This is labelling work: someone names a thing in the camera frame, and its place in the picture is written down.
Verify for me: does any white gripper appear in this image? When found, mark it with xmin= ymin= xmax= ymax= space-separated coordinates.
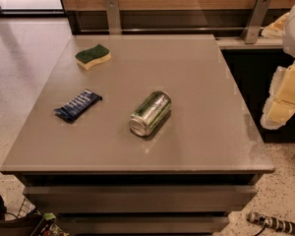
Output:
xmin=261 ymin=5 xmax=295 ymax=130

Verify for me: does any green soda can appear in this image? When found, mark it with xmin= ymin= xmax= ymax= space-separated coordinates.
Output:
xmin=129 ymin=90 xmax=171 ymax=137

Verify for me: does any black and white striped tool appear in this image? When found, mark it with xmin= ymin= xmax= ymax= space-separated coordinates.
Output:
xmin=246 ymin=211 xmax=295 ymax=235

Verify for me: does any upper grey drawer front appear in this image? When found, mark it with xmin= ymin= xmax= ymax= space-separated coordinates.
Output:
xmin=24 ymin=186 xmax=257 ymax=213

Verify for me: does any grey drawer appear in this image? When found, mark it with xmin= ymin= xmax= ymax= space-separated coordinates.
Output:
xmin=57 ymin=216 xmax=229 ymax=235
xmin=24 ymin=186 xmax=257 ymax=213

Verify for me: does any green and yellow sponge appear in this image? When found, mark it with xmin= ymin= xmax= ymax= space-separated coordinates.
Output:
xmin=76 ymin=44 xmax=111 ymax=70

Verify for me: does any blue snack bar wrapper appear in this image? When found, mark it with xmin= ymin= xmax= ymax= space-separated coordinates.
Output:
xmin=53 ymin=89 xmax=102 ymax=123

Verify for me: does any lower grey drawer front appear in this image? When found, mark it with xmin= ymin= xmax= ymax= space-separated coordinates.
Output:
xmin=57 ymin=216 xmax=229 ymax=235

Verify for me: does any dark basket with items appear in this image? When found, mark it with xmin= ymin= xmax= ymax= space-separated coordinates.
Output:
xmin=0 ymin=195 xmax=70 ymax=236

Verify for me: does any right metal bracket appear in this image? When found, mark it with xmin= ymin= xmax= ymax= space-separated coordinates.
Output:
xmin=241 ymin=0 xmax=271 ymax=44

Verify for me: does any metal bracket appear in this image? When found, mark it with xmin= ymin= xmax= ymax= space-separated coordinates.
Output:
xmin=241 ymin=0 xmax=271 ymax=44
xmin=104 ymin=0 xmax=122 ymax=34

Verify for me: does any left metal bracket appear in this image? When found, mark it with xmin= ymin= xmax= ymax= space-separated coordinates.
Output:
xmin=104 ymin=0 xmax=122 ymax=34

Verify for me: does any horizontal metal rail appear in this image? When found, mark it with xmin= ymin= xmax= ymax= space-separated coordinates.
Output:
xmin=79 ymin=27 xmax=265 ymax=33

